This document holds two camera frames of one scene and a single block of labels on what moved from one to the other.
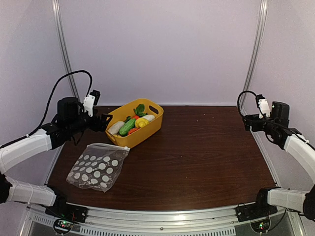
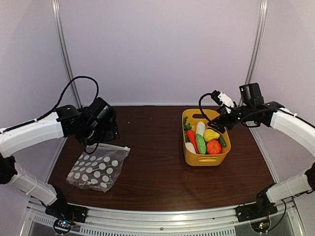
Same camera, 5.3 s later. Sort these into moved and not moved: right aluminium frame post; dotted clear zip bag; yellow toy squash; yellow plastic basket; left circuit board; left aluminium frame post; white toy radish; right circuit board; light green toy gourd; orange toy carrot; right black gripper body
Moved: white toy radish; orange toy carrot; right black gripper body; yellow plastic basket; yellow toy squash; light green toy gourd
Not moved: dotted clear zip bag; right circuit board; left aluminium frame post; left circuit board; right aluminium frame post
